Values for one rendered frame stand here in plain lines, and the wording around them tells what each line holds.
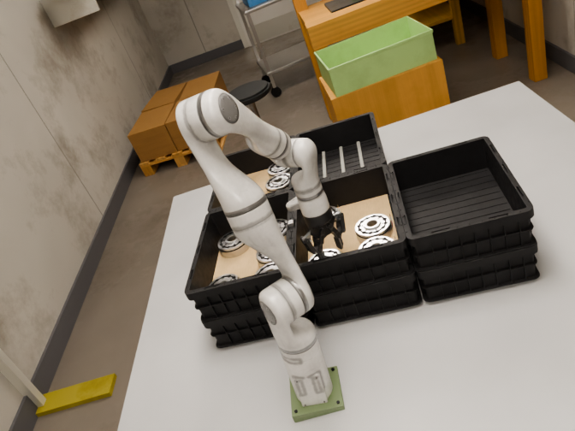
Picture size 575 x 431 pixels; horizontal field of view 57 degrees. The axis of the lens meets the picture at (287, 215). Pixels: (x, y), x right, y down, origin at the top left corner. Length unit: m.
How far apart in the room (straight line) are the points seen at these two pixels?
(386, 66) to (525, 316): 1.99
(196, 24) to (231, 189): 6.47
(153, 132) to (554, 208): 3.49
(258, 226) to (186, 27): 6.52
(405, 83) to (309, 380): 2.20
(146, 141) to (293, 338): 3.64
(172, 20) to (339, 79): 4.67
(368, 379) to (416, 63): 2.16
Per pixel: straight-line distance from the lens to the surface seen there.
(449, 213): 1.56
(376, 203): 1.67
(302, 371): 1.25
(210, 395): 1.50
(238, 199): 1.05
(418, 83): 3.19
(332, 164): 1.96
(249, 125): 1.08
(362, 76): 3.09
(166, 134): 4.58
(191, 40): 7.52
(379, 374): 1.36
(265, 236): 1.07
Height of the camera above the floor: 1.74
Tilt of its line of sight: 31 degrees down
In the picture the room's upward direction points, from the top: 22 degrees counter-clockwise
